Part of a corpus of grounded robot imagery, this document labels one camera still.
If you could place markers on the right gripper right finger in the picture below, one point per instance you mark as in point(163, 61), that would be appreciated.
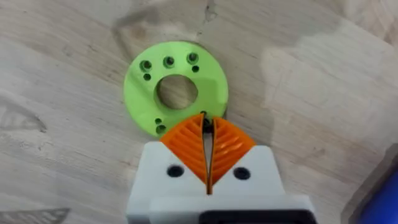
point(245, 161)

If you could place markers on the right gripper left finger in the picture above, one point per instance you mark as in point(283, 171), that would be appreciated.
point(174, 161)

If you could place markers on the blue electric screwdriver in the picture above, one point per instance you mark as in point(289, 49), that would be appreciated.
point(381, 202)

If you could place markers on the green disc with holes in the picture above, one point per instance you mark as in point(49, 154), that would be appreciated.
point(174, 90)

